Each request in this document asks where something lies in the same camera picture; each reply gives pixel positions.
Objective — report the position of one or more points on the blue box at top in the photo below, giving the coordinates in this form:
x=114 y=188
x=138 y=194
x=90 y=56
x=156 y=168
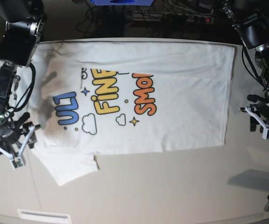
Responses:
x=122 y=2

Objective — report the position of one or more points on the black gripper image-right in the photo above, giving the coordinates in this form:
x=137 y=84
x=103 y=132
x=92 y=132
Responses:
x=260 y=107

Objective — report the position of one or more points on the white label strip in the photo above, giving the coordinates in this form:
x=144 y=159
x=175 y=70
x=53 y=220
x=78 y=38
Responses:
x=46 y=217

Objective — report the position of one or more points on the power strip with red light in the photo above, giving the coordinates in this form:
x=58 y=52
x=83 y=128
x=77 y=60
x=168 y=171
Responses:
x=190 y=18

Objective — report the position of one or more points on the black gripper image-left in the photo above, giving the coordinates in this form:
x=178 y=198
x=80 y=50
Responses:
x=11 y=131

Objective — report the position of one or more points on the white printed T-shirt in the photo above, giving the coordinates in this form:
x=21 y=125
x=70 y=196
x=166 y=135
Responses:
x=112 y=98

